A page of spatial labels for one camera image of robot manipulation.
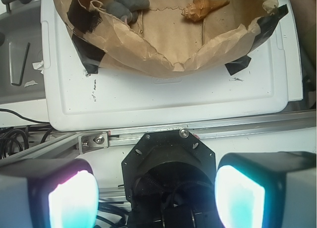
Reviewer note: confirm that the black hex key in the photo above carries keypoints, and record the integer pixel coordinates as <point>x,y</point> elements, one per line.
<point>18,54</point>

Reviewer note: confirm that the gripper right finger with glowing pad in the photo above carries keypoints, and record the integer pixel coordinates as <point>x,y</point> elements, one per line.
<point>267,190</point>

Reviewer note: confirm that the orange conch seashell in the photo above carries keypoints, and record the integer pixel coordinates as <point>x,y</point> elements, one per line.
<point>199,9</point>

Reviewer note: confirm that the aluminium extrusion rail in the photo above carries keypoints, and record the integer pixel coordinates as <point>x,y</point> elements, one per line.
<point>281,127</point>

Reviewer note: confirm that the brown paper bag liner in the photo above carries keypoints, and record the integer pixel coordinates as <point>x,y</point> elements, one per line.
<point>163,43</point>

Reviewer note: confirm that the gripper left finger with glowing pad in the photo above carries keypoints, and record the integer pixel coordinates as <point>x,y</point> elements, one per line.
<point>47,193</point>

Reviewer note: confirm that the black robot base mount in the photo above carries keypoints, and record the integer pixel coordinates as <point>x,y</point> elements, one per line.
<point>171,185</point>

